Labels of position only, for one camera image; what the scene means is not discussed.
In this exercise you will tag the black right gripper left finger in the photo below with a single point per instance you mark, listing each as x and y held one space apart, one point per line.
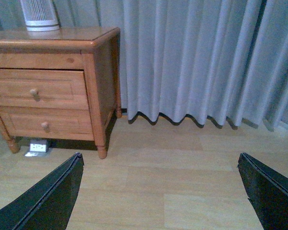
48 204

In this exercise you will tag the wooden nightstand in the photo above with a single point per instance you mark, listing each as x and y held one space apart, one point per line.
92 50

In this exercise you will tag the lower drawer wooden knob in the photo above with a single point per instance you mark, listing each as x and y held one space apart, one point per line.
45 126

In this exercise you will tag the drawer wooden knob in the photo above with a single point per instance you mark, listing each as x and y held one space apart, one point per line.
45 126
34 92

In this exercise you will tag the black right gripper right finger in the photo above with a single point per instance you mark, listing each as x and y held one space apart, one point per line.
267 191

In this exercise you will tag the upper drawer wooden knob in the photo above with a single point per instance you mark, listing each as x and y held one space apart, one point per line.
34 92

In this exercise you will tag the white floor power socket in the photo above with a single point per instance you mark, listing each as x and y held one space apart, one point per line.
38 148

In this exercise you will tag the white slatted air purifier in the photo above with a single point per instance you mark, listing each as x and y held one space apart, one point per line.
39 15

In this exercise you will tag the grey curtain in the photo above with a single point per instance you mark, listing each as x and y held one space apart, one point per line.
220 59

